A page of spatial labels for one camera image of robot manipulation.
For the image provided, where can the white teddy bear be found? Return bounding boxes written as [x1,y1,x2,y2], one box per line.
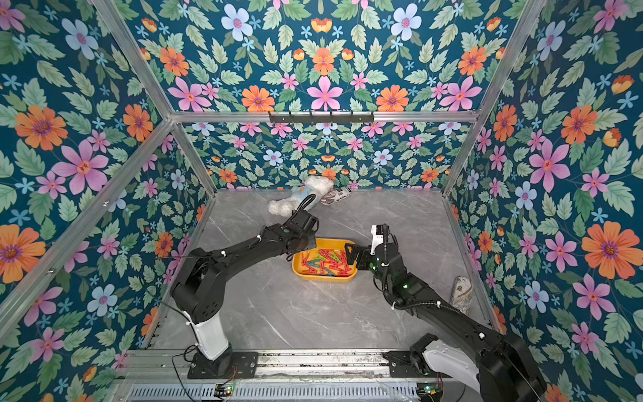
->
[268,176,333,218]

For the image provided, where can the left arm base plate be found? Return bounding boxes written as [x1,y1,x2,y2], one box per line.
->
[188,351,259,380]

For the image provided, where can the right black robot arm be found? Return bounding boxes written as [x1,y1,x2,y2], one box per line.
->
[345,224,547,401]

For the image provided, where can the yellow plastic storage box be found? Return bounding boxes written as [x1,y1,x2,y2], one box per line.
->
[291,238,358,283]

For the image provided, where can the small printed pouch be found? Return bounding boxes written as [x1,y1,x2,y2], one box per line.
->
[320,187,352,206]

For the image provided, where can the aluminium front rail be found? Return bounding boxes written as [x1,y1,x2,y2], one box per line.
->
[115,348,528,383]

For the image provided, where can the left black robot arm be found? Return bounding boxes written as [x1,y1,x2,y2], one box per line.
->
[171,194,319,362]

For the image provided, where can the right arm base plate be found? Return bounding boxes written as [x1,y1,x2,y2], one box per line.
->
[382,350,449,379]

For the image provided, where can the black hook rail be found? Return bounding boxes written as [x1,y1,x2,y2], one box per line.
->
[268,112,375,125]

